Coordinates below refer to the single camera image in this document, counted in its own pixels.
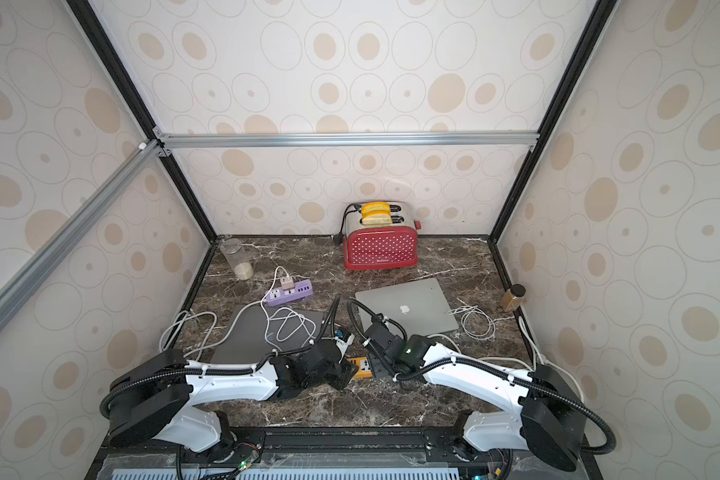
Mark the black toaster power cord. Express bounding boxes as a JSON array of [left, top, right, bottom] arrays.
[[332, 203, 362, 247]]

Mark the silver aluminium rail back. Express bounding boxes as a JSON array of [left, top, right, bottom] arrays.
[[160, 131, 539, 149]]

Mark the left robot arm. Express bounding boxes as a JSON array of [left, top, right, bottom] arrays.
[[99, 339, 359, 458]]

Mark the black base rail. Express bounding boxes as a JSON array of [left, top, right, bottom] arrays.
[[86, 427, 602, 479]]

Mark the pink charger adapter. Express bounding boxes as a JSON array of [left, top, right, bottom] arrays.
[[280, 276, 295, 290]]

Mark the purple power strip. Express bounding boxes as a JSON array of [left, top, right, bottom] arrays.
[[265, 279, 314, 307]]

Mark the thin white charger cable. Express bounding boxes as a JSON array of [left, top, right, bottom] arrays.
[[449, 298, 498, 342]]

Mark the pale bread slice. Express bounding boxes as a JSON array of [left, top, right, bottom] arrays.
[[361, 212, 393, 227]]

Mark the thick white power strip cord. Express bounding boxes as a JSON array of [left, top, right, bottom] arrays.
[[425, 314, 586, 391]]

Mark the silver aluminium rail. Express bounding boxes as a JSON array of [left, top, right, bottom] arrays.
[[160, 131, 539, 149], [0, 139, 159, 333]]

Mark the red polka dot toaster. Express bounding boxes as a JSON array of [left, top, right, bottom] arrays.
[[334, 201, 421, 271]]

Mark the silver apple laptop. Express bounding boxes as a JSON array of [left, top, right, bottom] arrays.
[[355, 278, 458, 336]]

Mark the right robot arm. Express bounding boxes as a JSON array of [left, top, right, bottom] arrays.
[[361, 322, 618, 471]]

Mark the dark grey laptop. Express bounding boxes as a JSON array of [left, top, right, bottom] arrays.
[[210, 305, 324, 364]]

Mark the orange power strip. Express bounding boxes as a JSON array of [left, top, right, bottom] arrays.
[[348, 357, 374, 379]]

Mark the silver aluminium rail left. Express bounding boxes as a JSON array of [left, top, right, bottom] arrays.
[[0, 139, 159, 333]]

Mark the small amber bottle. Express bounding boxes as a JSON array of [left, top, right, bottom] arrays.
[[501, 283, 527, 312]]

